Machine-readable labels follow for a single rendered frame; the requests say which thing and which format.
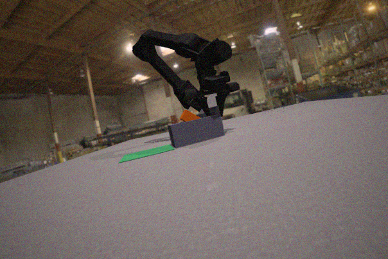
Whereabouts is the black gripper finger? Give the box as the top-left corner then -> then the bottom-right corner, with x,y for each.
215,93 -> 229,117
193,97 -> 211,117

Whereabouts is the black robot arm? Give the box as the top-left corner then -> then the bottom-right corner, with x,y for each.
132,30 -> 232,112

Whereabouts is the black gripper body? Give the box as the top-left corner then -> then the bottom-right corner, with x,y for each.
181,67 -> 240,102

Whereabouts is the orange block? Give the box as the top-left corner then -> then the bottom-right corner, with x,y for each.
180,110 -> 200,122

